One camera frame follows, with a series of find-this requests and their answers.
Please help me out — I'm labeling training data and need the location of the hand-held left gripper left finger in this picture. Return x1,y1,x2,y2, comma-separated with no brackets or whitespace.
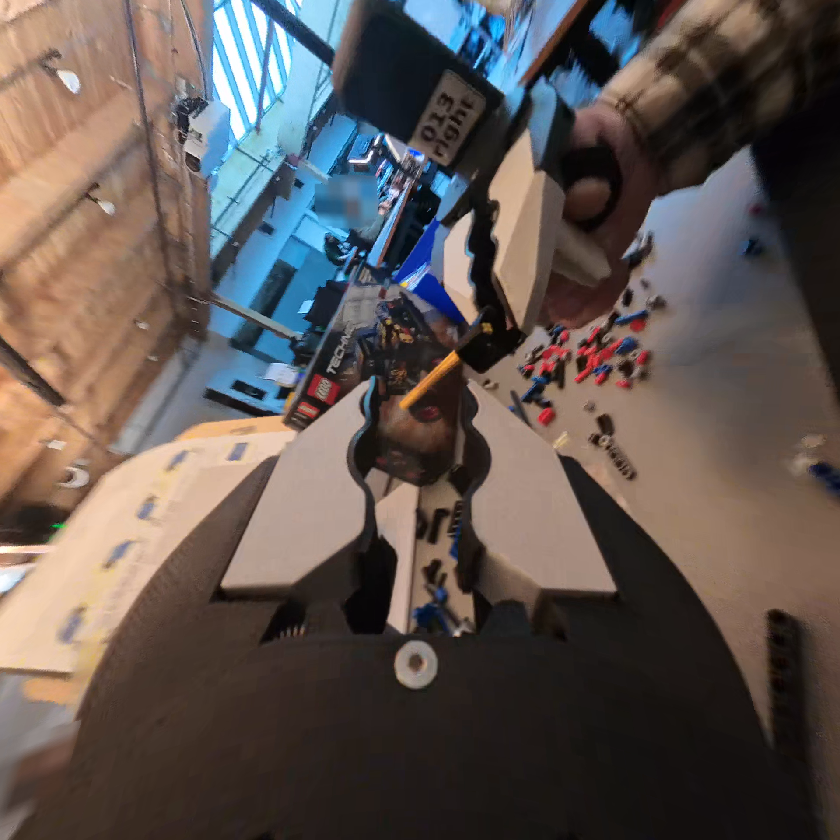
218,379,421,635

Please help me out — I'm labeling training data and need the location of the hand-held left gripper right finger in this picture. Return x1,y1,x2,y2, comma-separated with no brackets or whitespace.
451,382,619,627

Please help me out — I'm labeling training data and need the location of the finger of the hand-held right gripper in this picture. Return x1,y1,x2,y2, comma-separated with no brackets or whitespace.
467,130,568,350
443,212,492,329

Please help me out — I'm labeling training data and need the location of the yellow toy axle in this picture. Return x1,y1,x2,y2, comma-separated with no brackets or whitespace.
399,322,492,411

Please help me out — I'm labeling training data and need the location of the person's right forearm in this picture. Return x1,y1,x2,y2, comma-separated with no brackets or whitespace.
597,0,840,201

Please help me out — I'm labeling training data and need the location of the grey desk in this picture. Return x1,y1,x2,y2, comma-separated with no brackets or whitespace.
367,147,840,840

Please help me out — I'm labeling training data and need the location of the person's right hand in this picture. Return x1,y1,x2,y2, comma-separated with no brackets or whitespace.
543,104,662,330

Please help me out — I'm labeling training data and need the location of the blue storage bin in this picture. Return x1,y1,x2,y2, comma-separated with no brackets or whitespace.
394,220,460,322

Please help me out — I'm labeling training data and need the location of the monster truck toy set box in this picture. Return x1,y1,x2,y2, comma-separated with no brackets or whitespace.
282,282,473,487

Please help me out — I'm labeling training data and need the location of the pile of small coloured pins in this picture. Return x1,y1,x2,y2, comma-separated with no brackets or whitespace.
518,289,667,427

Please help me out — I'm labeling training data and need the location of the instruction booklet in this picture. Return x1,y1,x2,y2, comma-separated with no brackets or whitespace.
0,420,296,677

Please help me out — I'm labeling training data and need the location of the small clear plastic scrap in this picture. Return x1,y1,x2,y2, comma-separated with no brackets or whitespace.
787,433,828,473

